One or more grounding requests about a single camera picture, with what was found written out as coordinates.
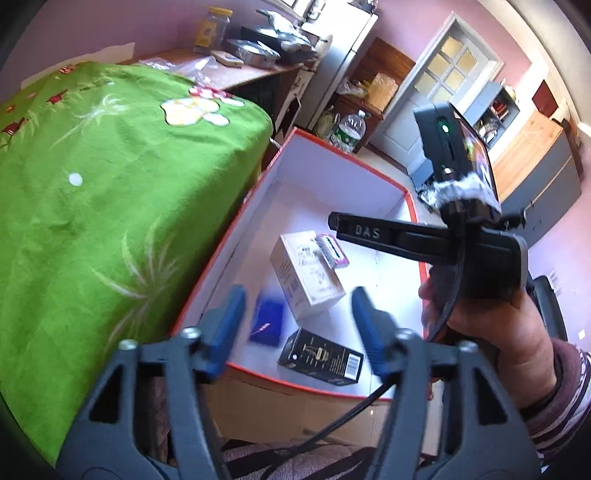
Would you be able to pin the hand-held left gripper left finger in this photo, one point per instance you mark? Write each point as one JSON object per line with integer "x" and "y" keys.
{"x": 224, "y": 332}

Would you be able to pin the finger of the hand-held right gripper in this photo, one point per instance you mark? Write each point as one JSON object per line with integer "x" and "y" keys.
{"x": 392, "y": 237}

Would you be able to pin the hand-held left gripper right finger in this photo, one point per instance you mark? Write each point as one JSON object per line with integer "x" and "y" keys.
{"x": 371, "y": 332}

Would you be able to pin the blue box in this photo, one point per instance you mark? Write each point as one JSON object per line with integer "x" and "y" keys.
{"x": 267, "y": 321}

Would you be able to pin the red-edged cardboard box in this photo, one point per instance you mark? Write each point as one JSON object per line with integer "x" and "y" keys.
{"x": 332, "y": 194}

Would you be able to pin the person's right forearm striped sleeve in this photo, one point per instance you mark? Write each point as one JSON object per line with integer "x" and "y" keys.
{"x": 568, "y": 392}

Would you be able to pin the person's right hand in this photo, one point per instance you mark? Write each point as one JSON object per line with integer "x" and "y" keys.
{"x": 512, "y": 337}

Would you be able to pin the black gold printed box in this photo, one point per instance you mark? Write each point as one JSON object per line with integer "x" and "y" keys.
{"x": 318, "y": 357}

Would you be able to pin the pink white striped packet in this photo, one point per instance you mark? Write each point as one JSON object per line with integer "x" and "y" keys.
{"x": 333, "y": 253}

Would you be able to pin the black chair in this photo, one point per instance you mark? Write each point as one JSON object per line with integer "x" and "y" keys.
{"x": 549, "y": 300}

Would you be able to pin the cream printed carton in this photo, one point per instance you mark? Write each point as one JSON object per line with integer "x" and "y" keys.
{"x": 304, "y": 281}

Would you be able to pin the grey cabinet wooden top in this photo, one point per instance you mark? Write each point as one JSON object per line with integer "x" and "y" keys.
{"x": 535, "y": 161}

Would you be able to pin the large water bottle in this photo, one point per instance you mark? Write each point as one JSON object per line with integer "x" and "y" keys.
{"x": 350, "y": 131}

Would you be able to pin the white panel door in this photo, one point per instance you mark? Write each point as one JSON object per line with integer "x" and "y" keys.
{"x": 415, "y": 92}

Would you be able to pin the yellowish cardboard box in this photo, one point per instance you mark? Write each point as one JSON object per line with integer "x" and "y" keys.
{"x": 382, "y": 90}

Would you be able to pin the person's patterned trouser leg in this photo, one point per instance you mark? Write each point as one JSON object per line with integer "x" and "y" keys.
{"x": 300, "y": 466}

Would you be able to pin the grey open shelf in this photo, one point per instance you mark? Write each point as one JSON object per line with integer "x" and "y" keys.
{"x": 491, "y": 110}

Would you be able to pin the green printed blanket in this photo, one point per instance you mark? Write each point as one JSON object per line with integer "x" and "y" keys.
{"x": 106, "y": 207}

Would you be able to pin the brown wooden board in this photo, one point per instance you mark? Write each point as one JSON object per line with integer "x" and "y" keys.
{"x": 385, "y": 60}

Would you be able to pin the white fridge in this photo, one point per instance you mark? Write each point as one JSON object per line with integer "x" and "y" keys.
{"x": 339, "y": 60}

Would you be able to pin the wooden desk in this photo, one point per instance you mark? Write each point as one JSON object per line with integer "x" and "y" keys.
{"x": 249, "y": 74}

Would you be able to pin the black tray with foil packets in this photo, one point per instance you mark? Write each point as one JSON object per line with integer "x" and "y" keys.
{"x": 281, "y": 37}

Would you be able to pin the small white flat box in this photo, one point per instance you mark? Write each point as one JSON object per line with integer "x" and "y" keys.
{"x": 227, "y": 59}

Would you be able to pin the clear plastic bag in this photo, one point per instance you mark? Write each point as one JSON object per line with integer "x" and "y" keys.
{"x": 184, "y": 65}

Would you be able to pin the clear plastic jar yellow label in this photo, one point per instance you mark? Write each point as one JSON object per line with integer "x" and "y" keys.
{"x": 211, "y": 30}

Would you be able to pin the white cloth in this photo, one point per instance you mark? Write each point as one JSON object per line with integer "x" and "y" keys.
{"x": 83, "y": 57}

